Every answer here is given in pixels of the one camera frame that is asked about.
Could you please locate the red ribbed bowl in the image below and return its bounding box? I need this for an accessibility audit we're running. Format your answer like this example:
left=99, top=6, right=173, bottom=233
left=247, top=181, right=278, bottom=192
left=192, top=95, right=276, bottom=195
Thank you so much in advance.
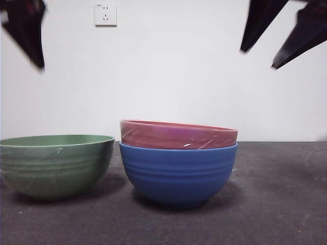
left=120, top=119, right=239, bottom=150

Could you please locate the green ribbed bowl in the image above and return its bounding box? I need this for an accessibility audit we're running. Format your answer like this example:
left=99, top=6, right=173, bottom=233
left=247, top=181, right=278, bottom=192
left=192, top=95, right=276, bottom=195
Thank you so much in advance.
left=0, top=134, right=115, bottom=201

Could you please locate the blue ribbed bowl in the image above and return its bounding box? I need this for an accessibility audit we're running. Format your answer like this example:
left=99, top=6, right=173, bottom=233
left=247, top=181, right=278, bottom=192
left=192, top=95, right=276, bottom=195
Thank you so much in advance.
left=119, top=141, right=238, bottom=208

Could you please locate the white wall socket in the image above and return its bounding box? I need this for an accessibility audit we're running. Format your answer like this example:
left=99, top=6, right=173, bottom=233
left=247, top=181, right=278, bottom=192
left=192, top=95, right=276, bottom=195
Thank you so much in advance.
left=95, top=3, right=118, bottom=28

